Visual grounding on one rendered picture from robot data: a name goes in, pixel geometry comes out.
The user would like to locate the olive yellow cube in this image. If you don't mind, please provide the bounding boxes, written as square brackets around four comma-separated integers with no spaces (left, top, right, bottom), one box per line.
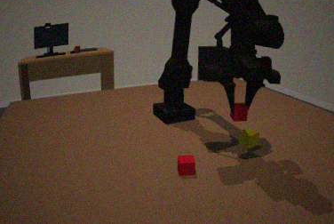
[239,128,259,149]

